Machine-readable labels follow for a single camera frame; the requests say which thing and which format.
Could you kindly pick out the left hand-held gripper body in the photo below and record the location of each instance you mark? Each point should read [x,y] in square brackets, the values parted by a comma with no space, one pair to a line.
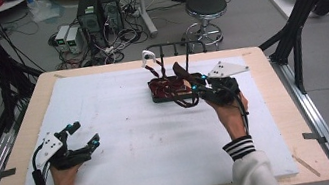
[48,147]

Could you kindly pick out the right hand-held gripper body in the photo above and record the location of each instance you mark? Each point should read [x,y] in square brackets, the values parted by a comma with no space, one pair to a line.
[223,91]

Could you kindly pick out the black hanger rack with tray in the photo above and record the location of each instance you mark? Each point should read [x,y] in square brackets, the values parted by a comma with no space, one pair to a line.
[160,100]

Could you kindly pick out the person's right hand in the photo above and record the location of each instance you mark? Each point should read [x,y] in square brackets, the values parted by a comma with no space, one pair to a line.
[232,115]

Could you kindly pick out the person's left hand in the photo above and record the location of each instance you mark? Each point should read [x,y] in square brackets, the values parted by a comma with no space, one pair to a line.
[65,178]

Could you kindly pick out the white foam board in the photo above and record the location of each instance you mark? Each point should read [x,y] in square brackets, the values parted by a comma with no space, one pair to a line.
[133,138]

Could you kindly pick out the black round stool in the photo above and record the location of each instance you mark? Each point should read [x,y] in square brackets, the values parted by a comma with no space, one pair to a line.
[205,6]

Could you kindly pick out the white power supply unit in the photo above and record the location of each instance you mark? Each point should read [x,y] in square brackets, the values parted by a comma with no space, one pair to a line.
[62,37]
[74,40]

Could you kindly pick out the black computer tower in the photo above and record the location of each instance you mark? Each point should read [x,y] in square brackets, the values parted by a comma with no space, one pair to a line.
[111,8]
[89,17]

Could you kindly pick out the clear plastic bag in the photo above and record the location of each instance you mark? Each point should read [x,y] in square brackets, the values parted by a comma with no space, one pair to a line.
[43,9]

